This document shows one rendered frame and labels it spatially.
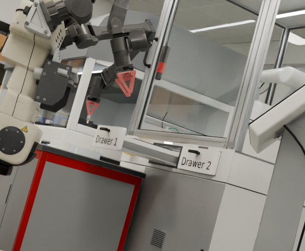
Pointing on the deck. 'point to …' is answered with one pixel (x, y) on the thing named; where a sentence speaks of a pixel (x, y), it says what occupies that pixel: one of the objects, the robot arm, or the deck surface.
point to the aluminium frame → (266, 154)
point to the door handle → (147, 56)
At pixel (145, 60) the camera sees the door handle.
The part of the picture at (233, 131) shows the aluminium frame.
